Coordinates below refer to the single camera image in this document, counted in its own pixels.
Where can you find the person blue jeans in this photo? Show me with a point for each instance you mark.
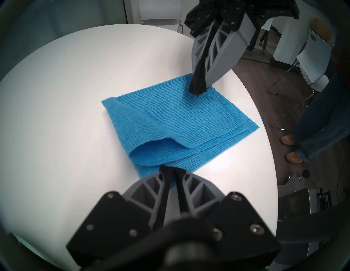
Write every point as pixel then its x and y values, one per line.
pixel 325 117

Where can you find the grey robot pedestal column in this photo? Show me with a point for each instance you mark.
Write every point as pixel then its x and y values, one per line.
pixel 303 210

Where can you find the blue microfibre napkin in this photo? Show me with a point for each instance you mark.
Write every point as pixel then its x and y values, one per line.
pixel 177 125

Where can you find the white chair with metal legs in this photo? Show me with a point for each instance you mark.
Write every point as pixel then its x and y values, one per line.
pixel 161 16
pixel 309 68

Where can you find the tan shoe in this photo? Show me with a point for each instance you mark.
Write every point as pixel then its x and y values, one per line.
pixel 294 157
pixel 287 140

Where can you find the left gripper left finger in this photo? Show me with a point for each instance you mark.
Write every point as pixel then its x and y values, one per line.
pixel 120 224

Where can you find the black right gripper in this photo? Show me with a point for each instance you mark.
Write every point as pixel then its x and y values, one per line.
pixel 232 12

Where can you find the black base knob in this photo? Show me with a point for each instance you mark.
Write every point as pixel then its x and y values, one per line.
pixel 305 174

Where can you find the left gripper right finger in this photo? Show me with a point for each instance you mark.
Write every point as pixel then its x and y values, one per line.
pixel 218 215

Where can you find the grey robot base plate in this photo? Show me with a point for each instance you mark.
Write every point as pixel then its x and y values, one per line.
pixel 292 183

